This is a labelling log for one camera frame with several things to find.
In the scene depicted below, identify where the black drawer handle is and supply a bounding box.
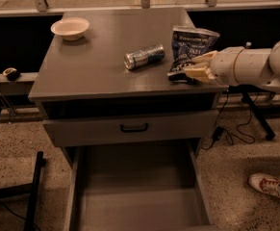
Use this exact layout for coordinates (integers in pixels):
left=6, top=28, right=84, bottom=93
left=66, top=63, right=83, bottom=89
left=120, top=123, right=149, bottom=133

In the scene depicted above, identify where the white bowl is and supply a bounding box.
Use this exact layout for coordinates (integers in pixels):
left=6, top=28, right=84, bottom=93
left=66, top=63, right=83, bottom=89
left=51, top=17, right=89, bottom=40

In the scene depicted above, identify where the black chair leg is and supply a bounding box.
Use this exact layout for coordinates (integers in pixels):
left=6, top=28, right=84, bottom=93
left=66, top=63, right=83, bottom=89
left=0, top=151, right=45, bottom=231

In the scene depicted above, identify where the grey drawer cabinet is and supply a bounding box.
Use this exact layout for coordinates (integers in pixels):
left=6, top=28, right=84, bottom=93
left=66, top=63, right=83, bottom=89
left=29, top=8, right=222, bottom=160

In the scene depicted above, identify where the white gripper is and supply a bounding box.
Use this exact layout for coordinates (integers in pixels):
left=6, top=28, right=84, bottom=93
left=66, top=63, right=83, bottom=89
left=184, top=46, right=244, bottom=86

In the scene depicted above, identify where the silver blue drink can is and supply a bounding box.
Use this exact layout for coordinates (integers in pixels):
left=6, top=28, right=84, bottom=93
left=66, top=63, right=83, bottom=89
left=124, top=44, right=165, bottom=70

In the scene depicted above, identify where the grey middle drawer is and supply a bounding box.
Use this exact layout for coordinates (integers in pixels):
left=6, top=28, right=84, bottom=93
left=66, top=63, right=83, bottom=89
left=43, top=110, right=218, bottom=147

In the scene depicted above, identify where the black yellow tape measure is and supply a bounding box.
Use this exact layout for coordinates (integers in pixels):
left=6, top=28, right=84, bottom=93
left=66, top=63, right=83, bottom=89
left=3, top=67, right=20, bottom=81

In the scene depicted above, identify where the grey open bottom drawer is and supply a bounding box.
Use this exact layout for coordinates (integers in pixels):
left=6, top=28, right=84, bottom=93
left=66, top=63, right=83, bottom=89
left=64, top=140, right=220, bottom=231

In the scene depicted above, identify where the black power adapter cable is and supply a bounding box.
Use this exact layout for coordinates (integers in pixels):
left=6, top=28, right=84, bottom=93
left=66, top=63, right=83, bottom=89
left=200, top=91, right=256, bottom=151

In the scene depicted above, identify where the clear plastic water bottle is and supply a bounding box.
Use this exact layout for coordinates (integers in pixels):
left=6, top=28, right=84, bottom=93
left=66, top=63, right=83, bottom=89
left=245, top=41, right=252, bottom=49

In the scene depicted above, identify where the white red sneaker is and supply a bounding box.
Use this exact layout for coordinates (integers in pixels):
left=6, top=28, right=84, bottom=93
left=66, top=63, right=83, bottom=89
left=248, top=173, right=280, bottom=198

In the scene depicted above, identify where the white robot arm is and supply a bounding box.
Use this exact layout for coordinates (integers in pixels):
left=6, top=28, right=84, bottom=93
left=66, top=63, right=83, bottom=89
left=183, top=41, right=280, bottom=93

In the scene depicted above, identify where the blue chip bag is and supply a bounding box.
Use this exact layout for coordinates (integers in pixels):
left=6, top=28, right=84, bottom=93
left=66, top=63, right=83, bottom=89
left=167, top=25, right=219, bottom=82

